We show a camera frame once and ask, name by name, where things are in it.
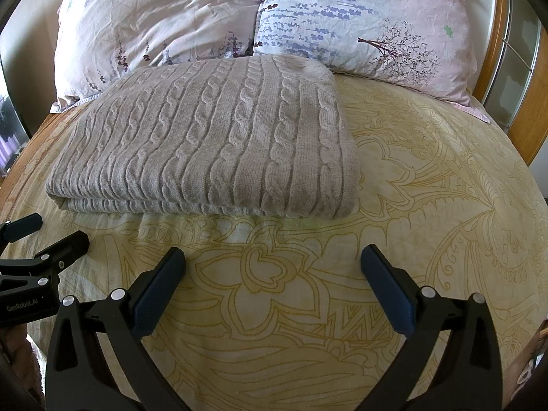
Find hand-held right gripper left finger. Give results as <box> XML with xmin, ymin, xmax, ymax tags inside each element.
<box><xmin>45</xmin><ymin>247</ymin><xmax>193</xmax><ymax>411</ymax></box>

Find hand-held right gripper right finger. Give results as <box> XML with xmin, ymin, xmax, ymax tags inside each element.
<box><xmin>355</xmin><ymin>244</ymin><xmax>503</xmax><ymax>411</ymax></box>

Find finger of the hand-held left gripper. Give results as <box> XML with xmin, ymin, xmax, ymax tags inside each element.
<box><xmin>25</xmin><ymin>230</ymin><xmax>90</xmax><ymax>287</ymax></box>
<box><xmin>0</xmin><ymin>213</ymin><xmax>44</xmax><ymax>243</ymax></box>

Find beige cable knit sweater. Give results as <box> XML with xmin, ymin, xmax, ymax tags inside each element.
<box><xmin>45</xmin><ymin>54</ymin><xmax>361</xmax><ymax>218</ymax></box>

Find person's left forearm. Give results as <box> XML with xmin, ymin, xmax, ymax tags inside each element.
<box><xmin>0</xmin><ymin>321</ymin><xmax>43</xmax><ymax>411</ymax></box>

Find yellow patterned bedsheet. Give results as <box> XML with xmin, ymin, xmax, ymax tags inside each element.
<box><xmin>0</xmin><ymin>73</ymin><xmax>548</xmax><ymax>411</ymax></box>

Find pink floral pillow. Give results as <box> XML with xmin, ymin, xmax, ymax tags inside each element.
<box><xmin>50</xmin><ymin>0</ymin><xmax>264</xmax><ymax>114</ymax></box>

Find pink pillow with tree print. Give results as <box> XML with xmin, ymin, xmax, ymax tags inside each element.
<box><xmin>252</xmin><ymin>0</ymin><xmax>491</xmax><ymax>123</ymax></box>

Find purple wall poster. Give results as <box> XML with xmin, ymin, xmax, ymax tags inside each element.
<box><xmin>0</xmin><ymin>92</ymin><xmax>28</xmax><ymax>170</ymax></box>

